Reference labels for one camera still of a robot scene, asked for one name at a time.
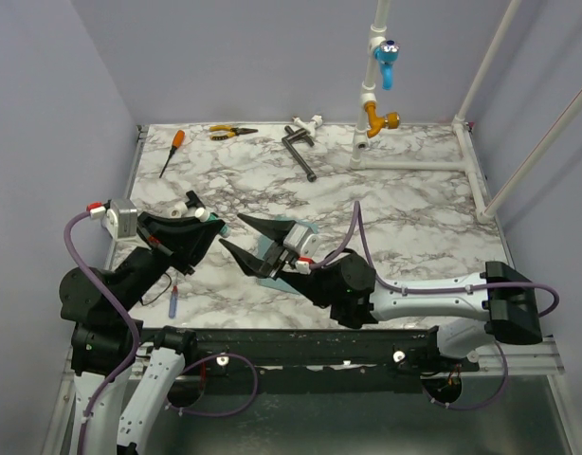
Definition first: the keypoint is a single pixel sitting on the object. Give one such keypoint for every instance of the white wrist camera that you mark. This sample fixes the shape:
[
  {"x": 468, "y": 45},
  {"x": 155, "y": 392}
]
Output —
[
  {"x": 118, "y": 216},
  {"x": 301, "y": 243}
]

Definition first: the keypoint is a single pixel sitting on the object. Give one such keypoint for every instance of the white PVC coupling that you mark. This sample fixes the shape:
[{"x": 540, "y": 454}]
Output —
[{"x": 179, "y": 210}]

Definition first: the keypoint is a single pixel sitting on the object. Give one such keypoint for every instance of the yellow handled pliers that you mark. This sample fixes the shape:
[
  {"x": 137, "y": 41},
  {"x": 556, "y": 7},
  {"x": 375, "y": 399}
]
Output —
[{"x": 225, "y": 132}]

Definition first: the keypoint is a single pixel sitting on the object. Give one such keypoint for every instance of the black T-shaped tool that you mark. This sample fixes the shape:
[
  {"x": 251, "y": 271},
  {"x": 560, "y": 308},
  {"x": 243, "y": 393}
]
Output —
[{"x": 193, "y": 201}]

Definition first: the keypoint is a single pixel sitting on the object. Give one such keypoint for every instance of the white pipe fitting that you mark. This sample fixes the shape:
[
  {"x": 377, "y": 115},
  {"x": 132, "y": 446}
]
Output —
[{"x": 309, "y": 126}]

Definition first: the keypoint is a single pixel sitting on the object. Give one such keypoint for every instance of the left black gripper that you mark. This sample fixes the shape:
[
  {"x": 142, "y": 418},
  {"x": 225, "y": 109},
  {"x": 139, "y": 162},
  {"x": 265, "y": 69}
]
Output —
[{"x": 180, "y": 241}]

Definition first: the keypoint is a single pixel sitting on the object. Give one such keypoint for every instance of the orange tap valve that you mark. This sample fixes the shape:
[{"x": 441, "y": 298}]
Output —
[{"x": 377, "y": 123}]

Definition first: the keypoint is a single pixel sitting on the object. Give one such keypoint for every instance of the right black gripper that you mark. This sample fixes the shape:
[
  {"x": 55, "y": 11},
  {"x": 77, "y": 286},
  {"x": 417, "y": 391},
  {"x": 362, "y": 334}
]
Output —
[{"x": 252, "y": 265}]

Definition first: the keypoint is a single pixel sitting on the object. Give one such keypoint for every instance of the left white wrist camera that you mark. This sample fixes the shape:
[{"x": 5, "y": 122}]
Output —
[{"x": 118, "y": 216}]

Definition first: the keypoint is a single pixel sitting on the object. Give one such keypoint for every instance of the white PVC pipe frame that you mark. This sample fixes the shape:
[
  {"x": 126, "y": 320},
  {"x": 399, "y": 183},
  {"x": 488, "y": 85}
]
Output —
[{"x": 467, "y": 164}]

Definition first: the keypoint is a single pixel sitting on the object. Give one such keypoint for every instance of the dark metal crank handle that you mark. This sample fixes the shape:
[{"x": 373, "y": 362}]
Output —
[{"x": 290, "y": 139}]

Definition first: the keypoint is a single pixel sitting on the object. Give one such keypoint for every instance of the orange handled screwdriver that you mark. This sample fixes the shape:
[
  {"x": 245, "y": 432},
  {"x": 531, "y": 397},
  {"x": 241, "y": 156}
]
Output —
[{"x": 176, "y": 144}]

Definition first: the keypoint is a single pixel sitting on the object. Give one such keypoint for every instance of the blue tap valve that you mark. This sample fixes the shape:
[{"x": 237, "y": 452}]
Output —
[{"x": 386, "y": 54}]

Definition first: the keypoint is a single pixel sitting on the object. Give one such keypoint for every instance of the aluminium rail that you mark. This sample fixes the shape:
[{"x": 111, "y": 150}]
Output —
[{"x": 317, "y": 351}]

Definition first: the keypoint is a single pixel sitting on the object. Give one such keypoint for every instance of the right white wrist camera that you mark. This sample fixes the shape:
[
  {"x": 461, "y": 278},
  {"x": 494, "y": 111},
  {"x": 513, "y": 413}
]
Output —
[{"x": 301, "y": 243}]

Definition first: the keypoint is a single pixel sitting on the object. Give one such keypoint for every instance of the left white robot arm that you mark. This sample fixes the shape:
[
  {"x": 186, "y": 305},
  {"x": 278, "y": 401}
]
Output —
[{"x": 106, "y": 338}]

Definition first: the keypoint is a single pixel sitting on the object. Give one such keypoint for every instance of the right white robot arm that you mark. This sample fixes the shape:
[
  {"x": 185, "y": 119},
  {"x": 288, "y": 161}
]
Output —
[{"x": 497, "y": 305}]

